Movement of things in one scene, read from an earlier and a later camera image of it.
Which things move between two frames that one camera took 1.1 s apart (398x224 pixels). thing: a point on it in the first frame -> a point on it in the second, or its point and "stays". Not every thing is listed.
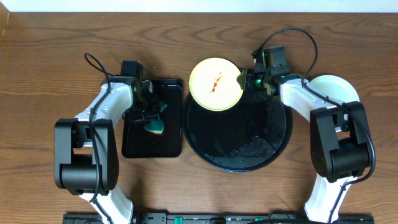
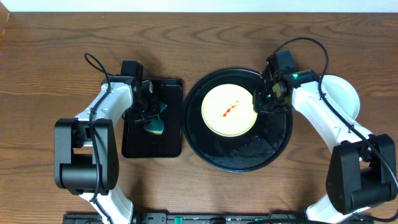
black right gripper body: [255, 81] -> [264, 102]
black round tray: [249, 136] stays
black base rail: [217, 218] stays
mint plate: [335, 88] stays
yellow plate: [213, 84] -> [227, 109]
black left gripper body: [144, 104] stays
